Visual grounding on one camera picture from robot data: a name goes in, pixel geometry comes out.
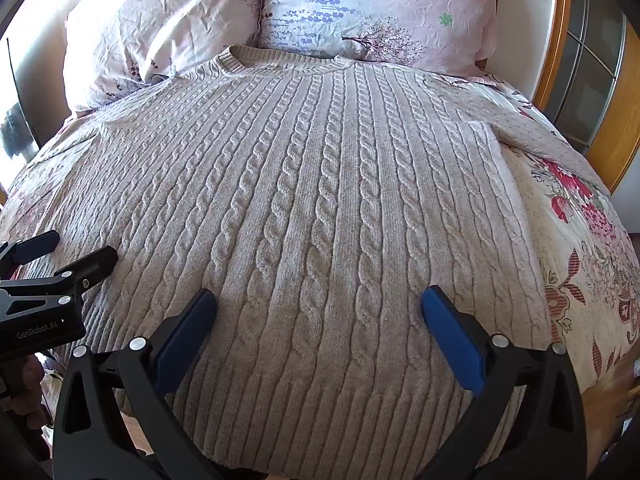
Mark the wooden bed frame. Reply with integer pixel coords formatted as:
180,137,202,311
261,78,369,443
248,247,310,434
530,0,640,196

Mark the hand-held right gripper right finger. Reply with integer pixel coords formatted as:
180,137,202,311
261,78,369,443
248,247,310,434
420,285,589,480

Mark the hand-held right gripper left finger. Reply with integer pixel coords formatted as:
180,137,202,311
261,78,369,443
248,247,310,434
51,288,222,480

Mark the beige cable knit sweater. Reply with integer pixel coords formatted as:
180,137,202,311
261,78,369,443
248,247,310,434
0,44,610,477

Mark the pink pillow lavender tree print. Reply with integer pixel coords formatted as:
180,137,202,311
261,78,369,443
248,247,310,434
255,0,512,79

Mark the dark object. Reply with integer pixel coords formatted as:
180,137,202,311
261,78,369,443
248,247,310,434
0,104,32,159

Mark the floral bedspread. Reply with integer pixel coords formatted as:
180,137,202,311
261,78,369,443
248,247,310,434
0,72,640,401

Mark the pink floral pillow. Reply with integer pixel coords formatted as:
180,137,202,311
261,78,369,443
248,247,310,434
62,0,264,114

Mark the person's left hand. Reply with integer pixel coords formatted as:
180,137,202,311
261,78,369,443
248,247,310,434
11,354,49,432

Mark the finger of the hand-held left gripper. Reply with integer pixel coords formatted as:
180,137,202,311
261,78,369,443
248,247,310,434
0,230,61,267
0,245,120,312

